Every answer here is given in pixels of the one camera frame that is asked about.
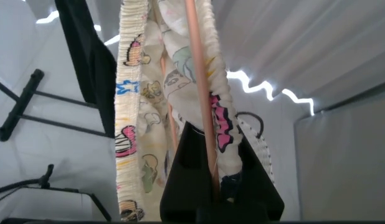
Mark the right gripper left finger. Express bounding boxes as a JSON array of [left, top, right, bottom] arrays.
[[159, 121, 218, 222]]

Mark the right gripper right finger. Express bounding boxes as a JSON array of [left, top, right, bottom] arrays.
[[219, 136, 285, 222]]

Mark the cream printed garment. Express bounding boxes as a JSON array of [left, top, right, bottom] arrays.
[[114, 0, 245, 222]]

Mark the pink clothes hanger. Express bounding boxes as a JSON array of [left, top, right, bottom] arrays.
[[153, 0, 221, 202]]

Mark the black garment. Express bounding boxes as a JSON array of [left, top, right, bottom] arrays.
[[54, 0, 118, 139]]

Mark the white laundry basket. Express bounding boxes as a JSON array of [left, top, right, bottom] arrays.
[[235, 111, 276, 186]]

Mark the black clothes rack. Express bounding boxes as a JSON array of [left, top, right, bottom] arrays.
[[0, 68, 115, 142]]

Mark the white curtain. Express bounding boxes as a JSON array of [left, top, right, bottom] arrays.
[[24, 0, 385, 110]]

